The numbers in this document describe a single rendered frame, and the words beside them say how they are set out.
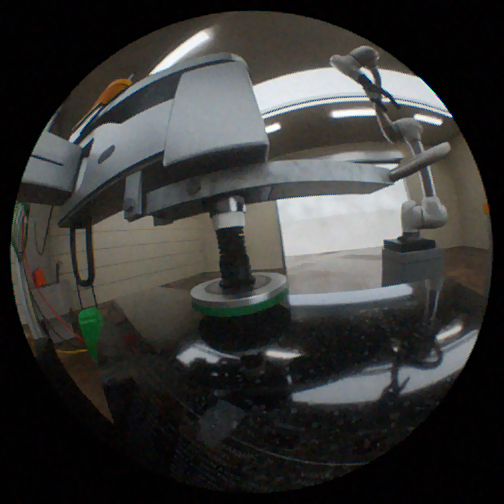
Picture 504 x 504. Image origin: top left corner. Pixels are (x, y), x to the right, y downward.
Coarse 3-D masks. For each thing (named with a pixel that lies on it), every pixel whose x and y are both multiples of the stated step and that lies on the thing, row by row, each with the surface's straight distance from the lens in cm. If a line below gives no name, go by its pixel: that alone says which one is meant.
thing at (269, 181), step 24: (240, 168) 30; (264, 168) 30; (288, 168) 31; (312, 168) 33; (336, 168) 36; (360, 168) 41; (384, 168) 49; (168, 192) 33; (192, 192) 30; (216, 192) 29; (264, 192) 40; (288, 192) 36; (312, 192) 40; (336, 192) 45; (360, 192) 51; (144, 216) 37; (168, 216) 45
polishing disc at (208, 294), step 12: (264, 276) 37; (276, 276) 35; (204, 288) 34; (216, 288) 32; (240, 288) 30; (252, 288) 28; (264, 288) 27; (276, 288) 27; (192, 300) 31; (204, 300) 26; (216, 300) 25; (228, 300) 24; (240, 300) 24; (252, 300) 24; (264, 300) 25
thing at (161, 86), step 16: (176, 64) 77; (192, 64) 68; (208, 64) 65; (144, 80) 79; (160, 80) 69; (176, 80) 69; (128, 96) 75; (144, 96) 74; (160, 96) 73; (96, 112) 92; (112, 112) 81; (128, 112) 80; (80, 128) 101
